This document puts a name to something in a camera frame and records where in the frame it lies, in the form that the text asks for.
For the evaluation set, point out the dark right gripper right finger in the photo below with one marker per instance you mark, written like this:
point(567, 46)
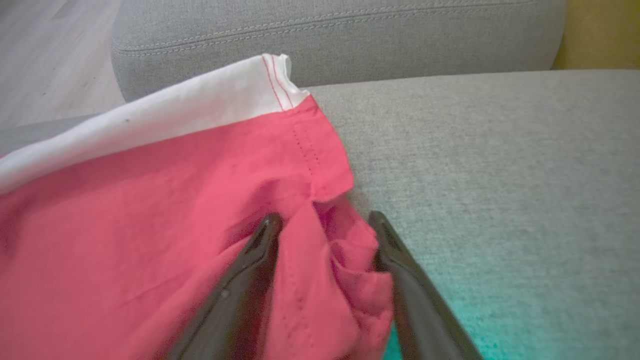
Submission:
point(425, 315)

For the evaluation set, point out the mustard yellow cushion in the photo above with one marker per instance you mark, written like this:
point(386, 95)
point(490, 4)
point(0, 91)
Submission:
point(600, 30)

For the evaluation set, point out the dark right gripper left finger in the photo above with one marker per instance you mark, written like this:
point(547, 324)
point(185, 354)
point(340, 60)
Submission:
point(235, 300)

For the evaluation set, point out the red white shorts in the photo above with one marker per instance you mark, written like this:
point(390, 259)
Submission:
point(150, 225)

